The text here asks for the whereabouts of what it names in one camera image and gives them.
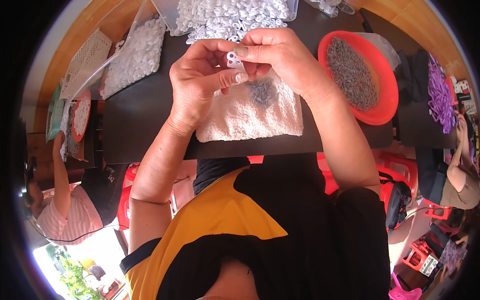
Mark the red plastic chair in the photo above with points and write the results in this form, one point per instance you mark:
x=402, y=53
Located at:
x=393, y=172
x=125, y=202

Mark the white towel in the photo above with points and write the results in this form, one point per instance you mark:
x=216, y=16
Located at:
x=251, y=114

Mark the white plastic buckle piece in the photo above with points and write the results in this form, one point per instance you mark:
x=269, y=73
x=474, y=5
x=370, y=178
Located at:
x=233, y=60

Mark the heap of white plastic buckles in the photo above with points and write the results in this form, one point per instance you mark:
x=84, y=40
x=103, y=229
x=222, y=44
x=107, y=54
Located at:
x=232, y=17

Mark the clear plastic bag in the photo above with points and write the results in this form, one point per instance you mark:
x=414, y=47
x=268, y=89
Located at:
x=328, y=5
x=382, y=45

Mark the small heap of metal pins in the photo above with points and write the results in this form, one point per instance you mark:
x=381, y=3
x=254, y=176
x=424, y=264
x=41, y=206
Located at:
x=262, y=93

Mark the clear plastic bin lid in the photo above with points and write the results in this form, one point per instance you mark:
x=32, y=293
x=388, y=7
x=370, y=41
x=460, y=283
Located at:
x=112, y=60

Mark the pile of white plastic pieces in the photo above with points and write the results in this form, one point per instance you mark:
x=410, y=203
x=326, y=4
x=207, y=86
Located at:
x=135, y=56

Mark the green plastic basket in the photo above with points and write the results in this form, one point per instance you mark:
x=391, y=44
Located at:
x=54, y=116

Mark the pink plastic stool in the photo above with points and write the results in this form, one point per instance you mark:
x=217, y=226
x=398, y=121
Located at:
x=403, y=290

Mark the person's body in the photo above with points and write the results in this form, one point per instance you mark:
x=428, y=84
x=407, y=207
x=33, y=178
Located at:
x=258, y=232

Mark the heap of purple plastic pieces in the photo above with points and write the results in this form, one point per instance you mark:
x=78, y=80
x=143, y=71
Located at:
x=440, y=95

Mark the person's left hand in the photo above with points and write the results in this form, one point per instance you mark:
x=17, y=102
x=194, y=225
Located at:
x=189, y=88

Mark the person's right hand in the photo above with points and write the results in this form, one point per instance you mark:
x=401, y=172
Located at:
x=288, y=63

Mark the small red plastic stool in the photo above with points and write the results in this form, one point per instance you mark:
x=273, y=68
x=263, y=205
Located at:
x=416, y=255

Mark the red plate of white pieces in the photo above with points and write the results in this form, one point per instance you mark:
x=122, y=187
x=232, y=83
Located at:
x=80, y=117

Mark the heap of grey metal pins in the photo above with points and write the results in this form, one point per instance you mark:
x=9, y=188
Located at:
x=350, y=73

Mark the red plastic basin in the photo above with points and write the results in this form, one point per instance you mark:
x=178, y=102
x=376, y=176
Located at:
x=382, y=93

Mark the cream perforated plastic basket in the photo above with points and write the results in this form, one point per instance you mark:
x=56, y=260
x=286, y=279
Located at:
x=85, y=63

